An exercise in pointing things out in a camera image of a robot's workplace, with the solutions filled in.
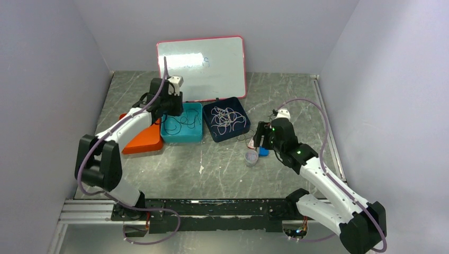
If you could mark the pink framed whiteboard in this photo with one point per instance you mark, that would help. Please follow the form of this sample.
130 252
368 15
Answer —
211 67

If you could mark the light blue tray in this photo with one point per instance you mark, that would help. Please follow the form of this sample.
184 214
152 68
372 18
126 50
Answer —
187 128

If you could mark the clear jar of clips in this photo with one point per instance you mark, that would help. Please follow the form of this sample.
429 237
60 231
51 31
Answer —
251 157

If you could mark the navy blue tray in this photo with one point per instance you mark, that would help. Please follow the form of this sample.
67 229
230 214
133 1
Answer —
226 119

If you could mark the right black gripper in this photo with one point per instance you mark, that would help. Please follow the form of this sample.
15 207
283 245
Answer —
260 131

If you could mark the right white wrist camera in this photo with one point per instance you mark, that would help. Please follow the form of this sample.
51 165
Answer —
281 113

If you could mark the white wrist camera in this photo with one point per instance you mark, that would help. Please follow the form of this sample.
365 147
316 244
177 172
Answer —
281 113
175 83

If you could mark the orange tray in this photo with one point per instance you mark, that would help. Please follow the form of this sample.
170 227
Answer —
147 140

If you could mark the red white staples box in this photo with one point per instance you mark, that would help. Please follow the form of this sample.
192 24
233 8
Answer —
250 145

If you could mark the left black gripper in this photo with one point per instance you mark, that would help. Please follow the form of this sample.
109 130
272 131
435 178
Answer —
179 108

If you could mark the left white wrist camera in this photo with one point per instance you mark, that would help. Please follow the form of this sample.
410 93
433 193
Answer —
175 83

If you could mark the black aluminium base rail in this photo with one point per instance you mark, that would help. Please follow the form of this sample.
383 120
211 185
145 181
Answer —
190 226

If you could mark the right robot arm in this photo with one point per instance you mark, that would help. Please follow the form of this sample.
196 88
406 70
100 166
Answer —
359 224

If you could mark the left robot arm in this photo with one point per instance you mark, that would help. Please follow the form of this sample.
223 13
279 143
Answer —
98 164

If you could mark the blue grey eraser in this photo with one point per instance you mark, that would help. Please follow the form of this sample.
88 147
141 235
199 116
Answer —
262 152

